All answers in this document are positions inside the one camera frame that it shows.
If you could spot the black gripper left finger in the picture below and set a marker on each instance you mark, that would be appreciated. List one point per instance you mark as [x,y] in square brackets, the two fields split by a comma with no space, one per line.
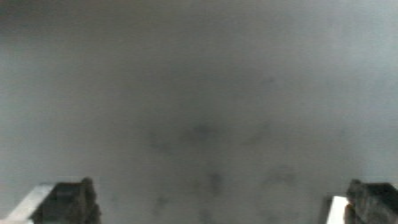
[59,203]

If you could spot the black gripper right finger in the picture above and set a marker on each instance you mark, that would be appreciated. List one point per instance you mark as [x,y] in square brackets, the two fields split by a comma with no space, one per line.
[366,206]

